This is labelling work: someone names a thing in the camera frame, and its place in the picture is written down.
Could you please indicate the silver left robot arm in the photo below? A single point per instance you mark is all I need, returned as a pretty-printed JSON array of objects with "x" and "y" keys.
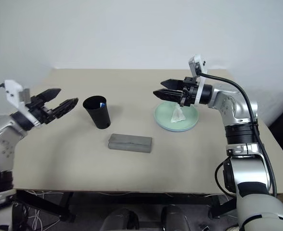
[{"x": 2, "y": 130}]

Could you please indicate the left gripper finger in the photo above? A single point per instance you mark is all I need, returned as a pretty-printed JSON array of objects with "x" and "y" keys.
[
  {"x": 50, "y": 94},
  {"x": 65, "y": 107}
]

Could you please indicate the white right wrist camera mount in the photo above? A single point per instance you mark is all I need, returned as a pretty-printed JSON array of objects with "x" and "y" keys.
[{"x": 196, "y": 63}]

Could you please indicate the white marker blue cap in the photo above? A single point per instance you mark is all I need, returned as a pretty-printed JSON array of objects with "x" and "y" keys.
[{"x": 103, "y": 105}]

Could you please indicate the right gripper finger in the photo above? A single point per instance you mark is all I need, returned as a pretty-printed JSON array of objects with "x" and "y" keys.
[
  {"x": 168, "y": 95},
  {"x": 172, "y": 84}
]

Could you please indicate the pale green plate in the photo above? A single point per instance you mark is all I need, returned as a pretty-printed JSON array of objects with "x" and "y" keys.
[{"x": 164, "y": 113}]

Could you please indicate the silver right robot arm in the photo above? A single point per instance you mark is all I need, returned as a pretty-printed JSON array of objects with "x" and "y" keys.
[{"x": 247, "y": 168}]

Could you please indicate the dark rounded shape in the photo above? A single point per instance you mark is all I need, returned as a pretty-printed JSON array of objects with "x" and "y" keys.
[
  {"x": 121, "y": 220},
  {"x": 175, "y": 217}
]

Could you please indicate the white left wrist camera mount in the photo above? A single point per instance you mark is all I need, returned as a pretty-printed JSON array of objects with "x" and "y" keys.
[{"x": 12, "y": 92}]

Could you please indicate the grey glasses case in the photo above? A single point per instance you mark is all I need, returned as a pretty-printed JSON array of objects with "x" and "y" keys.
[{"x": 130, "y": 143}]

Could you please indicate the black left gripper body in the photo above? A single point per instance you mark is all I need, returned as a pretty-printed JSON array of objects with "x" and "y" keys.
[{"x": 41, "y": 111}]

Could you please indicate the pale blue plate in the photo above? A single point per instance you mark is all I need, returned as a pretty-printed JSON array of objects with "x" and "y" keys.
[{"x": 177, "y": 131}]

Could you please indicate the small silver black device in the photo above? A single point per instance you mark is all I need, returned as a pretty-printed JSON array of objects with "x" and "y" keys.
[{"x": 205, "y": 227}]

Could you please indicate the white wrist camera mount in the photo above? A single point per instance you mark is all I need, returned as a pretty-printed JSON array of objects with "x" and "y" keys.
[
  {"x": 12, "y": 92},
  {"x": 196, "y": 63}
]

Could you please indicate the white tissue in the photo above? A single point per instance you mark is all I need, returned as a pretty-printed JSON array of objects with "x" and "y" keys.
[{"x": 178, "y": 115}]

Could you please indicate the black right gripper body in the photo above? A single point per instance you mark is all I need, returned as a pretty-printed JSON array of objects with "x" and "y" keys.
[{"x": 189, "y": 92}]

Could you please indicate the black plastic cup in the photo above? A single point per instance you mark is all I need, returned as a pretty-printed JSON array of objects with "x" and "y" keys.
[{"x": 100, "y": 118}]

